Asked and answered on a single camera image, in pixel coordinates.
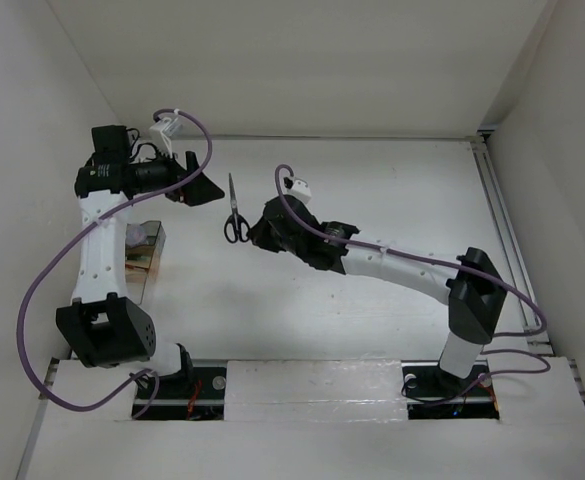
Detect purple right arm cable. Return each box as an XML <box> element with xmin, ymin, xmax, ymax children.
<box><xmin>274</xmin><ymin>163</ymin><xmax>553</xmax><ymax>406</ymax></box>

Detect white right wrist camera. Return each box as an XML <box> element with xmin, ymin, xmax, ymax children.
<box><xmin>283</xmin><ymin>177</ymin><xmax>312</xmax><ymax>205</ymax></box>

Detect red orange pen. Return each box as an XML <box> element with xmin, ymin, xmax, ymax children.
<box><xmin>125</xmin><ymin>263</ymin><xmax>149</xmax><ymax>272</ymax></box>

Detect clear paper clip jar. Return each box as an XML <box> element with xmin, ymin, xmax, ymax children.
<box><xmin>125</xmin><ymin>224</ymin><xmax>148</xmax><ymax>248</ymax></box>

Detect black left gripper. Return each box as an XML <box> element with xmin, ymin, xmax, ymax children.
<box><xmin>129</xmin><ymin>143</ymin><xmax>224</xmax><ymax>206</ymax></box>

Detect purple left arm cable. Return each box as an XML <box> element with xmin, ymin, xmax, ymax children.
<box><xmin>16</xmin><ymin>107</ymin><xmax>214</xmax><ymax>419</ymax></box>

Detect aluminium rail right side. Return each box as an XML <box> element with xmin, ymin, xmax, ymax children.
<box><xmin>470</xmin><ymin>133</ymin><xmax>554</xmax><ymax>355</ymax></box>

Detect clear smoky organizer tray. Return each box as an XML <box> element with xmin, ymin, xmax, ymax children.
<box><xmin>125</xmin><ymin>220</ymin><xmax>166</xmax><ymax>307</ymax></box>

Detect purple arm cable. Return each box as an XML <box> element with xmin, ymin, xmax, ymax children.
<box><xmin>274</xmin><ymin>163</ymin><xmax>553</xmax><ymax>406</ymax></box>
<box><xmin>16</xmin><ymin>107</ymin><xmax>214</xmax><ymax>419</ymax></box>

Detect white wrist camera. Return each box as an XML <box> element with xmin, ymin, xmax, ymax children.
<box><xmin>283</xmin><ymin>177</ymin><xmax>312</xmax><ymax>205</ymax></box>
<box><xmin>149</xmin><ymin>117</ymin><xmax>182</xmax><ymax>157</ymax></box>

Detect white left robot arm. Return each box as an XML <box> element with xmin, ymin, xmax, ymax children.
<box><xmin>56</xmin><ymin>117</ymin><xmax>224</xmax><ymax>397</ymax></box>

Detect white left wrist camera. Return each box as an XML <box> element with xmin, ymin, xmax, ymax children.
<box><xmin>149</xmin><ymin>117</ymin><xmax>182</xmax><ymax>157</ymax></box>

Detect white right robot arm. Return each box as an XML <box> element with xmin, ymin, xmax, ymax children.
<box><xmin>247</xmin><ymin>195</ymin><xmax>507</xmax><ymax>394</ymax></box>

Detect black handled scissors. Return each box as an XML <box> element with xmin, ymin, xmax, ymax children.
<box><xmin>224</xmin><ymin>173</ymin><xmax>249</xmax><ymax>244</ymax></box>

